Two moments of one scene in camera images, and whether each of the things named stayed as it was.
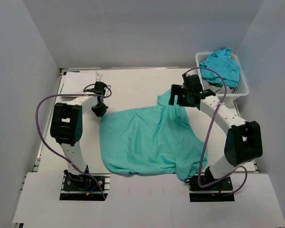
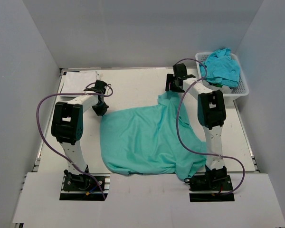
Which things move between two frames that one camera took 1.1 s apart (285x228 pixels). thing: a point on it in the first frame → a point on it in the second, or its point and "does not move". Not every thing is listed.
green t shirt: x=155 y=139 does not move
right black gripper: x=178 y=98 → x=170 y=82
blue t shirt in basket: x=220 y=61 does not move
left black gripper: x=99 y=109 does not move
